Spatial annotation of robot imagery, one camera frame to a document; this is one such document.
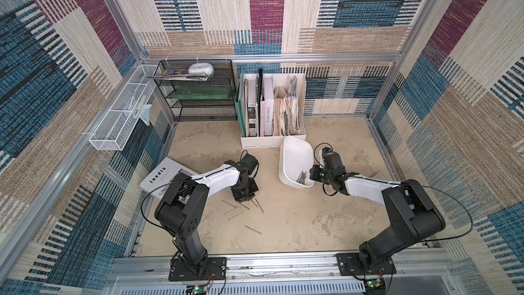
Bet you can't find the white wire wall basket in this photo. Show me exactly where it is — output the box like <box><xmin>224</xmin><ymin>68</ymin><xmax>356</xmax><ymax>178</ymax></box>
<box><xmin>90</xmin><ymin>64</ymin><xmax>156</xmax><ymax>151</ymax></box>

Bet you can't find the white round device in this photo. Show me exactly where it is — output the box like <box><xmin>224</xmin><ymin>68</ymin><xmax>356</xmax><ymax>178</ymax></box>
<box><xmin>188</xmin><ymin>62</ymin><xmax>214</xmax><ymax>77</ymax></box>

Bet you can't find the white magazine on table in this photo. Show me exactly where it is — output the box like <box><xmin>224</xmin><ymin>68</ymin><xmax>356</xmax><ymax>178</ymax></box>
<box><xmin>139</xmin><ymin>157</ymin><xmax>197</xmax><ymax>199</ymax></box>

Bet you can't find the green folder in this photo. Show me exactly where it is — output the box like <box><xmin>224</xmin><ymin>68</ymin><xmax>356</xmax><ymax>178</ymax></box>
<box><xmin>236</xmin><ymin>74</ymin><xmax>246</xmax><ymax>137</ymax></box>

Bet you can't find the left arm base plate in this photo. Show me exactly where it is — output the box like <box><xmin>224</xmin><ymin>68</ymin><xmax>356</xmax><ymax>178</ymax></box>
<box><xmin>168</xmin><ymin>256</ymin><xmax>227</xmax><ymax>282</ymax></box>

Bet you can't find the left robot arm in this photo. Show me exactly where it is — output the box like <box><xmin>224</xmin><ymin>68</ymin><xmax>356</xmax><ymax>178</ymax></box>
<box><xmin>154</xmin><ymin>153</ymin><xmax>259</xmax><ymax>274</ymax></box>

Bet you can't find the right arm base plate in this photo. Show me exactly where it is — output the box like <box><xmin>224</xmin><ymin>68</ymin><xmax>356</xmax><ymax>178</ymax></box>
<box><xmin>335</xmin><ymin>251</ymin><xmax>397</xmax><ymax>277</ymax></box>

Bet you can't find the black wire shelf rack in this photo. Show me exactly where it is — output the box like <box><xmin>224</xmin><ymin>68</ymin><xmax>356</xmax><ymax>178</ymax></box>
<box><xmin>153</xmin><ymin>60</ymin><xmax>237</xmax><ymax>122</ymax></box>

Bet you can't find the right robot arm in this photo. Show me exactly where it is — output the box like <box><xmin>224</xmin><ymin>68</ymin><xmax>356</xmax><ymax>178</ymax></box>
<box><xmin>310</xmin><ymin>147</ymin><xmax>446</xmax><ymax>272</ymax></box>

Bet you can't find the white perforated file organizer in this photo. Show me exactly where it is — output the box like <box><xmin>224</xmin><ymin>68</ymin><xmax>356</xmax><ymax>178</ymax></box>
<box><xmin>241</xmin><ymin>70</ymin><xmax>306</xmax><ymax>149</ymax></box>

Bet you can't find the white plastic storage box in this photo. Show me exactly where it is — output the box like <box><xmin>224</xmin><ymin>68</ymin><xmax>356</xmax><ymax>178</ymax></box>
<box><xmin>278</xmin><ymin>136</ymin><xmax>315</xmax><ymax>189</ymax></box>

